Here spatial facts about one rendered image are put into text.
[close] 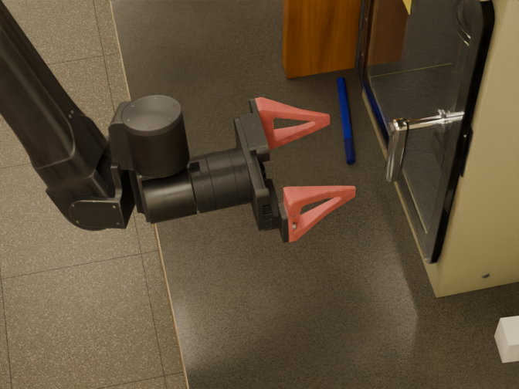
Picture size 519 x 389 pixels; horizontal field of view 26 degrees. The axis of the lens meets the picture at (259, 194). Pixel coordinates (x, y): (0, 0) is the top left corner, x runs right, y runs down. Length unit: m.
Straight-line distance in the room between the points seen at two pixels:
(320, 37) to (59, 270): 1.17
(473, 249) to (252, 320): 0.26
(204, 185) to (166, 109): 0.09
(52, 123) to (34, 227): 1.49
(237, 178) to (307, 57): 0.42
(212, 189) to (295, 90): 0.43
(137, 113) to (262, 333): 0.34
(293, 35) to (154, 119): 0.44
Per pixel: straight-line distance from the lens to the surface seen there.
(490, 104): 1.05
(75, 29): 2.94
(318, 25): 1.45
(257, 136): 1.11
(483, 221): 1.21
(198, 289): 1.31
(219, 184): 1.10
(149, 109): 1.07
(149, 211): 1.10
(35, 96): 1.06
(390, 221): 1.37
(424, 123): 1.13
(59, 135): 1.08
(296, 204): 1.07
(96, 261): 2.48
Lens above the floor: 2.06
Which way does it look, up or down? 53 degrees down
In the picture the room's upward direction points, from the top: straight up
